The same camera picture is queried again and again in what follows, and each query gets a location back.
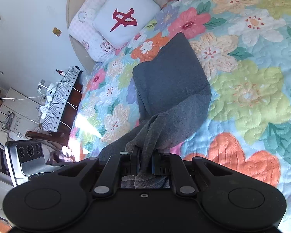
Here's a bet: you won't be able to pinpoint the dark grey garment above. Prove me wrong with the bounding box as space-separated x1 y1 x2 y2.
98 33 212 189

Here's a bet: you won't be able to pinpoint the dark wood nightstand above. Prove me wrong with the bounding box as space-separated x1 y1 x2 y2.
26 72 82 146

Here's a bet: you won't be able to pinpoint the black white patterned runner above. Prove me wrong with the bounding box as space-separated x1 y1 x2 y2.
39 66 82 132

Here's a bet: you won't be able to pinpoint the pink white patterned pillow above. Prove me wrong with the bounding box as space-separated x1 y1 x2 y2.
68 0 170 63

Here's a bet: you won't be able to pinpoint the floral quilted bedspread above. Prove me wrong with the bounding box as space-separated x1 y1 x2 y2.
68 0 291 232

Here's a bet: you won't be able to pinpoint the white pillow red character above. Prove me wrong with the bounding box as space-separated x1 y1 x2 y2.
93 0 161 50

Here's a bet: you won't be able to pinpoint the white charging cables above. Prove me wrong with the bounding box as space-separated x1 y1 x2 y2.
0 78 83 132

